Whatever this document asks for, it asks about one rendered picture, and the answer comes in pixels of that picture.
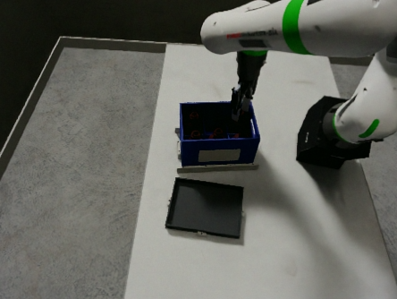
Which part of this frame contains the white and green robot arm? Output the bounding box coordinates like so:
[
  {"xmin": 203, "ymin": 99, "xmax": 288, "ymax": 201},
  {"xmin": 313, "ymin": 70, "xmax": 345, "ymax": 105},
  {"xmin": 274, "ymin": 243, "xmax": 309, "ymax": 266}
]
[{"xmin": 200, "ymin": 0, "xmax": 397, "ymax": 150}]

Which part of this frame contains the blue crate with dividers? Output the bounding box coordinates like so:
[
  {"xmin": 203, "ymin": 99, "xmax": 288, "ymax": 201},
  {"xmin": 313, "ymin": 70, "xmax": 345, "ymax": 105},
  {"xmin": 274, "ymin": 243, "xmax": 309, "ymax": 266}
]
[{"xmin": 180, "ymin": 101, "xmax": 258, "ymax": 167}]

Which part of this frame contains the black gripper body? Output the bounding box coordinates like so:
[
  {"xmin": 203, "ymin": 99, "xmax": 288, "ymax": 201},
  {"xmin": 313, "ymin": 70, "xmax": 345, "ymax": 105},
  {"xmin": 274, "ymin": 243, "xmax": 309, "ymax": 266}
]
[{"xmin": 237, "ymin": 65, "xmax": 261, "ymax": 90}]

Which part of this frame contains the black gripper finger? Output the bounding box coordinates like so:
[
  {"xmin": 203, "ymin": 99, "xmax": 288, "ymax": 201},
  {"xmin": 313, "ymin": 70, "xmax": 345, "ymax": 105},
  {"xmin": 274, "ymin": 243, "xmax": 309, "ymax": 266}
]
[
  {"xmin": 241, "ymin": 78, "xmax": 258, "ymax": 112},
  {"xmin": 230, "ymin": 82, "xmax": 250, "ymax": 122}
]

